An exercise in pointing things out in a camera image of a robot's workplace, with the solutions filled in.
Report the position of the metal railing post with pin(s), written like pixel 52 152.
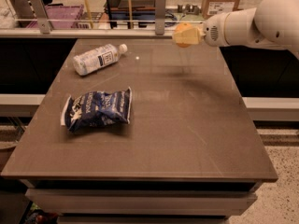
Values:
pixel 159 16
pixel 41 16

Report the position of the orange and blue cart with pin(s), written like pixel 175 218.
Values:
pixel 130 10

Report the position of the glass railing panel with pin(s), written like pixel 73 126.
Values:
pixel 102 24

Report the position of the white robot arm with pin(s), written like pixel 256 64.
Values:
pixel 273 24

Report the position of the blue chip bag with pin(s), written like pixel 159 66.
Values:
pixel 96 109

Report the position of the orange fruit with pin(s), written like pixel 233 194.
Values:
pixel 182 35

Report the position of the middle metal railing post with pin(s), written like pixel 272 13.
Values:
pixel 159 16

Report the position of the clear plastic water bottle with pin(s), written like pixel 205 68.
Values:
pixel 95 59

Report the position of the left metal railing post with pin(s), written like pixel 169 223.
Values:
pixel 41 16

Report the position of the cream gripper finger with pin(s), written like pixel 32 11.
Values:
pixel 197 33

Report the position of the yellow pole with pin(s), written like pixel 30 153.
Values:
pixel 87 5

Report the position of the purple plastic crate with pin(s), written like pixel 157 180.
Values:
pixel 64 17

